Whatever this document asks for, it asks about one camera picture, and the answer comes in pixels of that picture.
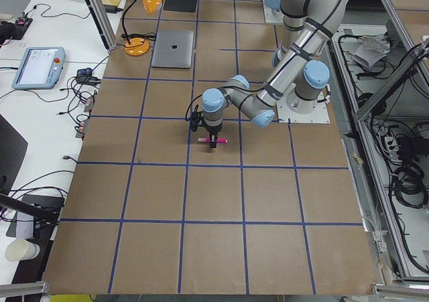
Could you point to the orange desk lamp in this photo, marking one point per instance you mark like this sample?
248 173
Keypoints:
138 35

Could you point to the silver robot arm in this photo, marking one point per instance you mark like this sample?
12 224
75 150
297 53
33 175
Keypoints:
297 74

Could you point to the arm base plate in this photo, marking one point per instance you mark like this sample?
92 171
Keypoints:
272 16
292 109

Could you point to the pink highlighter pen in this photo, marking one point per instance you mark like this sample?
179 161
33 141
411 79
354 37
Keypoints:
207 140

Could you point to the blue teach pendant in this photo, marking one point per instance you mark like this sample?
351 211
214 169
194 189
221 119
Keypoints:
40 68

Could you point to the white paper cup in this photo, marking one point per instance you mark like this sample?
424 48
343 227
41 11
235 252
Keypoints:
21 249

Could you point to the black power adapter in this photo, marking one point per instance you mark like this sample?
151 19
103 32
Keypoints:
112 9

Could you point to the black monitor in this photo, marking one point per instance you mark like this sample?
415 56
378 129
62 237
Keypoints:
13 150

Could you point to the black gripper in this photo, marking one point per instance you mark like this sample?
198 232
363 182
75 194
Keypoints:
213 134

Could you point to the silver laptop notebook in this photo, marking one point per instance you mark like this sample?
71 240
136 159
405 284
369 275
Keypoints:
173 49

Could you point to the black mousepad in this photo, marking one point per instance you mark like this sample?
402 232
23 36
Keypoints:
185 6

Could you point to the aluminium frame post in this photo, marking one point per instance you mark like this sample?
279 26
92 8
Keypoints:
101 20

